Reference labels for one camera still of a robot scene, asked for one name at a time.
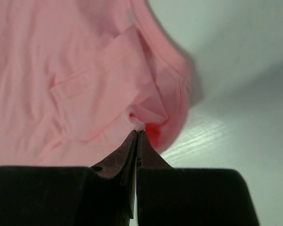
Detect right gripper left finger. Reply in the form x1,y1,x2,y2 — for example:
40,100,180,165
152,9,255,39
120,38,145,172
0,131,137,226

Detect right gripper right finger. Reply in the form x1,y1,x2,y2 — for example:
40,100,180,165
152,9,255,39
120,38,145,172
136,131,259,226

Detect pink t shirt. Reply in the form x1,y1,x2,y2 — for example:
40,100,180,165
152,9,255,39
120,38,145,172
0,0,192,166

